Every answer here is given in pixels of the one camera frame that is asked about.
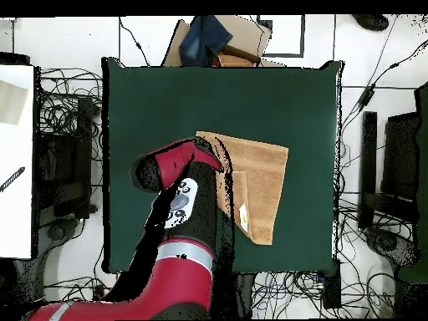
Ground tan terry towel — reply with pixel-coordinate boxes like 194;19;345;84
195;130;289;246

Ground black flat panel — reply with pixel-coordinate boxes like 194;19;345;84
380;111;420;201

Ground dark green table cloth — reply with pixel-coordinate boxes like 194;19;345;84
101;56;344;277

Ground folded orange-brown cloth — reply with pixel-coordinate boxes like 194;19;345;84
213;44;262;68

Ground blue denim jeans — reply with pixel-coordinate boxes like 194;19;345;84
178;14;234;67

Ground brown cardboard box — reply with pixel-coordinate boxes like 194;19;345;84
161;14;287;68

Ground black upright bar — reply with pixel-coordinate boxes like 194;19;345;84
357;110;379;232

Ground black equipment rack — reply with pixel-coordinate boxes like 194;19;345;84
34;96;95;220

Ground black power strip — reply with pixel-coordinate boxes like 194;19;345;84
321;258;343;310

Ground black striped tool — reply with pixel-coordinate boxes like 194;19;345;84
0;166;27;193

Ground white desk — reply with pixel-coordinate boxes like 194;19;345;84
0;64;36;260

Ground beige paper sheet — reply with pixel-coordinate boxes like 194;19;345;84
0;79;28;126

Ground person's dark shoe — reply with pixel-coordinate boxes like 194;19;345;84
350;13;390;33

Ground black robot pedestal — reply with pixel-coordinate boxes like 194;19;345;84
235;272;256;320

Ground thin black cable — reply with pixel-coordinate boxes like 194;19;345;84
119;16;150;67

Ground black cable with adapter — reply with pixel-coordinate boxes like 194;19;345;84
340;39;428;135

